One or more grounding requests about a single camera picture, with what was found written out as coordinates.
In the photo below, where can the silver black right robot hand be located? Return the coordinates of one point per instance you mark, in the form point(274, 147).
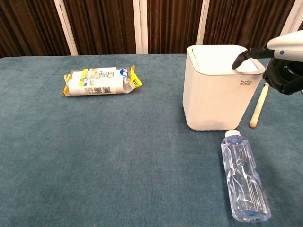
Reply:
point(286, 47)

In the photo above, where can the white plastic bin lid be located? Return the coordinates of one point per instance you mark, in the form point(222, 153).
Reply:
point(217, 59)

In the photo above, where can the white plastic trash bin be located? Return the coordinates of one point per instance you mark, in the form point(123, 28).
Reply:
point(213, 101)

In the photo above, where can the wooden stick with round knob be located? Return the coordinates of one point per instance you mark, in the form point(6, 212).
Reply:
point(258, 106)

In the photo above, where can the clear plastic water bottle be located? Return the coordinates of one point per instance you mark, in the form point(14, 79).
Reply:
point(243, 175)

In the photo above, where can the dark brown pleated curtain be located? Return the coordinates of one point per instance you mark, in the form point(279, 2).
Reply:
point(106, 23)

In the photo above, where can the garbage bag rolls yellow package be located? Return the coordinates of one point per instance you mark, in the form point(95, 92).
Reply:
point(99, 82)

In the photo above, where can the teal table cloth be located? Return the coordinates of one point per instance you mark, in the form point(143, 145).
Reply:
point(118, 153)

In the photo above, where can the white vertical post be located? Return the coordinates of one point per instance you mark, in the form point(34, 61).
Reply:
point(294, 16)
point(67, 28)
point(140, 26)
point(203, 21)

